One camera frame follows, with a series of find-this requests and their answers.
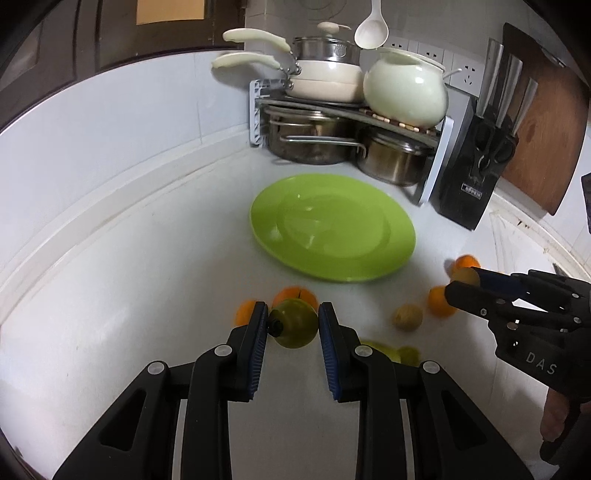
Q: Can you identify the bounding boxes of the green apple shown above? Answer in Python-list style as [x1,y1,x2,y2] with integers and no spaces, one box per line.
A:
[361,339,402,363]

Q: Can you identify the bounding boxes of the small green lime with stem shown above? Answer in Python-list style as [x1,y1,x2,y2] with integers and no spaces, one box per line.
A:
[267,298,318,349]

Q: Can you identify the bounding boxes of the large orange mandarin with stem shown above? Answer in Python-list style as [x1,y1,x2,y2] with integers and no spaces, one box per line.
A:
[271,285,320,311]

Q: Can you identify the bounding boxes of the small tan round fruit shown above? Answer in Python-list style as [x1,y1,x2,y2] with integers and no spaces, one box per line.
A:
[451,267,481,287]

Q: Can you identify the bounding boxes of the person right hand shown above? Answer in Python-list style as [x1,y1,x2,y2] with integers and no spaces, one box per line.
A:
[540,389,569,442]

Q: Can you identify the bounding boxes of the orange tangerine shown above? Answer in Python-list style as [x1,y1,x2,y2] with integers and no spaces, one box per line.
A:
[452,254,481,273]

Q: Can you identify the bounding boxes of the orange oval fruit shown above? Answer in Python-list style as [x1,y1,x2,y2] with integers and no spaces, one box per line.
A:
[427,286,457,318]

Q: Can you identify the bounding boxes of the small orange mandarin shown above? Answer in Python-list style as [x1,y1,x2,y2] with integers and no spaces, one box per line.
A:
[235,300,256,327]

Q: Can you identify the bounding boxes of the black scissors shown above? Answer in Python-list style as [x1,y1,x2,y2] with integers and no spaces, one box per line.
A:
[472,119,517,182]

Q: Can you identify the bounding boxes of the wooden cutting board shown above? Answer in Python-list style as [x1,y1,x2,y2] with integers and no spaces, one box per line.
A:
[503,23,590,215]

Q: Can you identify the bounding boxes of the black knife block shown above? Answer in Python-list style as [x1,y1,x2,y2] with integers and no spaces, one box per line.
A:
[435,100,519,230]

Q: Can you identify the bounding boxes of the green plate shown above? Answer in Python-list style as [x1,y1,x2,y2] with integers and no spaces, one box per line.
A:
[249,174,416,283]

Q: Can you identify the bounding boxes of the steel pot right under rack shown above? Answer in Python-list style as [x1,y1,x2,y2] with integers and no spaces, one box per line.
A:
[356,133,434,186]

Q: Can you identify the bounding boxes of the steel pot under rack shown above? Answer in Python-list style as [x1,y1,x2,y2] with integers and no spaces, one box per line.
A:
[263,105,367,166]
[356,133,434,186]

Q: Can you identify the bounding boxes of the beaded trivet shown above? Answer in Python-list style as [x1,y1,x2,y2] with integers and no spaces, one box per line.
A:
[359,108,440,137]

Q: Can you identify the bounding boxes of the white ceramic pot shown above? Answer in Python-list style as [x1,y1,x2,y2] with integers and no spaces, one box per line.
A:
[363,47,462,129]

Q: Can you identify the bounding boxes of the steel pot left under rack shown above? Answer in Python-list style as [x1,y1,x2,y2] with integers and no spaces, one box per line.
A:
[263,105,367,166]

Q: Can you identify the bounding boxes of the cream lower saucepan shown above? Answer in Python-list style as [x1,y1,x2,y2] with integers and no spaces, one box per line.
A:
[211,51,363,104]

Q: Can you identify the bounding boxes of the cream saucepan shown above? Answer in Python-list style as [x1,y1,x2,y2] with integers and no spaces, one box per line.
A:
[211,51,363,104]
[222,28,297,61]

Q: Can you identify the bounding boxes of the corner pot rack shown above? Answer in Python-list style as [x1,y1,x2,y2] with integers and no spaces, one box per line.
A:
[249,79,454,205]

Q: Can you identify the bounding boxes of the white ladle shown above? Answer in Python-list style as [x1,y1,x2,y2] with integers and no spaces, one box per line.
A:
[353,0,390,50]

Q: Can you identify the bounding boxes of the steel pot with lid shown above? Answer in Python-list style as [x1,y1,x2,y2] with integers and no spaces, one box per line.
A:
[293,21,361,66]

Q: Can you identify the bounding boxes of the cream upper saucepan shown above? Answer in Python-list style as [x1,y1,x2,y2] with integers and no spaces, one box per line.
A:
[222,28,297,61]

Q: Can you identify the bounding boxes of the steel knife handle right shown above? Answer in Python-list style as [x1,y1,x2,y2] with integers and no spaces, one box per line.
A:
[511,78,538,137]

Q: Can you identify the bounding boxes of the steel knife handle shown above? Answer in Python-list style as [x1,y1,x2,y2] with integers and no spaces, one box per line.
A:
[475,38,504,118]
[511,78,538,137]
[495,54,523,129]

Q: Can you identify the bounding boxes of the wall power socket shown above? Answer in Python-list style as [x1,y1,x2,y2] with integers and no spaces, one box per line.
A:
[387,34,484,97]

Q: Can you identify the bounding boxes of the steel knife handle middle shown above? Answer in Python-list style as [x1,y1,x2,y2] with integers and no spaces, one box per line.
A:
[495,54,523,129]

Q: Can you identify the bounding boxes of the steel knife handle left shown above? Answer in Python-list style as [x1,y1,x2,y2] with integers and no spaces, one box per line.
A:
[475,38,504,118]

